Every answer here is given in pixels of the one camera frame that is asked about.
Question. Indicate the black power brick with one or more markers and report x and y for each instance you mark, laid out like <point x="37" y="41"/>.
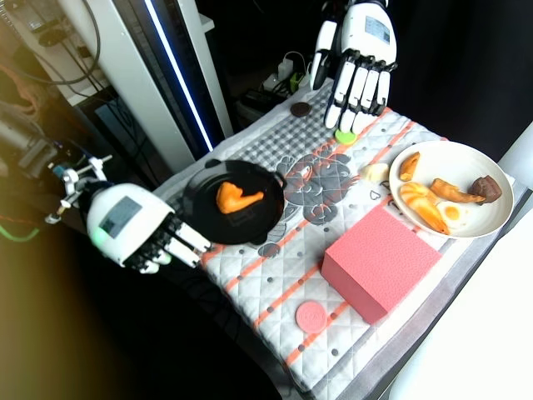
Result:
<point x="262" y="99"/>

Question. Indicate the pink foam block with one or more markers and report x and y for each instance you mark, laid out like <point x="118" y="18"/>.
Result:
<point x="375" y="258"/>

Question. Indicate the pink toy cookie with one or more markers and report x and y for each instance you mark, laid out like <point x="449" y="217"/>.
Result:
<point x="312" y="317"/>

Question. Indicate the white power adapter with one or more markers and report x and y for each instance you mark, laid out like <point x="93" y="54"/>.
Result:
<point x="286" y="66"/>

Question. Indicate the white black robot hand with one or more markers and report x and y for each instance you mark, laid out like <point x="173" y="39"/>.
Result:
<point x="366" y="37"/>
<point x="125" y="221"/>

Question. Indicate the brown toy meat patty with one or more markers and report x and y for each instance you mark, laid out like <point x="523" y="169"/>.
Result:
<point x="485" y="189"/>

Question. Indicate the grey quilt with bear print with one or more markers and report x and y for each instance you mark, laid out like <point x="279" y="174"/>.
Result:
<point x="270" y="283"/>

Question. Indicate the green toy cookie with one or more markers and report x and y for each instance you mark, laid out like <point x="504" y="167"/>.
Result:
<point x="346" y="137"/>

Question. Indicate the black frying pan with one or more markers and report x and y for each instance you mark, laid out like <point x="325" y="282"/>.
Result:
<point x="204" y="216"/>

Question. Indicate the orange toy chicken leg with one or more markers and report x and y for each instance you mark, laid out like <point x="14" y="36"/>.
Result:
<point x="233" y="198"/>

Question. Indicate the cream toy dumpling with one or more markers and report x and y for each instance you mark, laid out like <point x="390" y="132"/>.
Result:
<point x="375" y="173"/>

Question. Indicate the cream round plate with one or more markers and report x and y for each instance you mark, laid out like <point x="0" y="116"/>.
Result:
<point x="458" y="160"/>

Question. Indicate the long golden fried toy piece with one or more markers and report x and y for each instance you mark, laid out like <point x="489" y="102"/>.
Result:
<point x="454" y="191"/>

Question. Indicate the orange striped toy shrimp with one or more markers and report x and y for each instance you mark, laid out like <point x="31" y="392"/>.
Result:
<point x="420" y="200"/>

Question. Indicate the short golden fried toy piece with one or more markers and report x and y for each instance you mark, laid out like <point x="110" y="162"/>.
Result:
<point x="410" y="166"/>

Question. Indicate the dark chocolate toy cookie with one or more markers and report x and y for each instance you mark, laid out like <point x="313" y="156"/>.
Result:
<point x="300" y="109"/>

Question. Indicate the white column with blue light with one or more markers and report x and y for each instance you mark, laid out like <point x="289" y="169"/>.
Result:
<point x="125" y="83"/>

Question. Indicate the green plug adapter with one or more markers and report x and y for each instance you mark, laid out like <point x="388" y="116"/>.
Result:
<point x="297" y="80"/>

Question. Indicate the toy fried egg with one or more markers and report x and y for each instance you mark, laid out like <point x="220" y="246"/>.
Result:
<point x="451" y="212"/>

